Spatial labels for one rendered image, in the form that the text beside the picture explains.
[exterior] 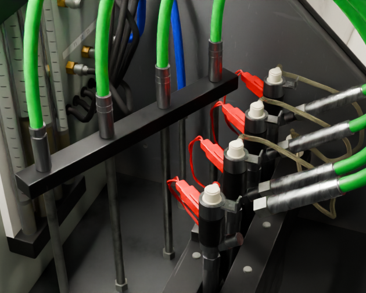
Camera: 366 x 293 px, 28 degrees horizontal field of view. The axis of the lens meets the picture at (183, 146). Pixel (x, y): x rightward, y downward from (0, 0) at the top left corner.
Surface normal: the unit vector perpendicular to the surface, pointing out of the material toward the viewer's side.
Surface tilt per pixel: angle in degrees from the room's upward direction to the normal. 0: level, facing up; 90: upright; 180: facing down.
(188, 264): 0
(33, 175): 0
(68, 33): 90
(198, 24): 90
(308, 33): 90
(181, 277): 0
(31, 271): 90
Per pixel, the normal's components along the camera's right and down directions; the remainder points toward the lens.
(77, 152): -0.01, -0.79
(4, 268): 0.93, 0.22
